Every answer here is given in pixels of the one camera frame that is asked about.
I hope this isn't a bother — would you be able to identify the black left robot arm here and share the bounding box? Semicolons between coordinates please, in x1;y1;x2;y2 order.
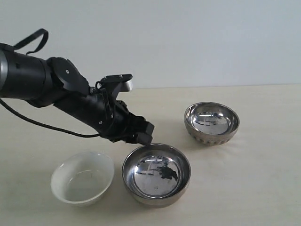
0;44;154;145

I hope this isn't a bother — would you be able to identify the ribbed stainless steel bowl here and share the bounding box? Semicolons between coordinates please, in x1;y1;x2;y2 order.
184;102;240;146

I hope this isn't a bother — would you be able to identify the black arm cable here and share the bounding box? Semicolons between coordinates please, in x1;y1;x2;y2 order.
0;28;102;138

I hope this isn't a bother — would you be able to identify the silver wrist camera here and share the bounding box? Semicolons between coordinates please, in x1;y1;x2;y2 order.
100;74;133;98

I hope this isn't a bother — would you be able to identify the smooth stainless steel bowl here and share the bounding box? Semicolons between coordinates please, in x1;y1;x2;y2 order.
122;143;191;208

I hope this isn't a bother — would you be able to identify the white ceramic bowl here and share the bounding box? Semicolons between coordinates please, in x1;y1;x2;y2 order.
50;152;115;207

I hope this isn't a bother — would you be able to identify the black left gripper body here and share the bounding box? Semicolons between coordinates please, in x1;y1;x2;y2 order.
54;91;146;144

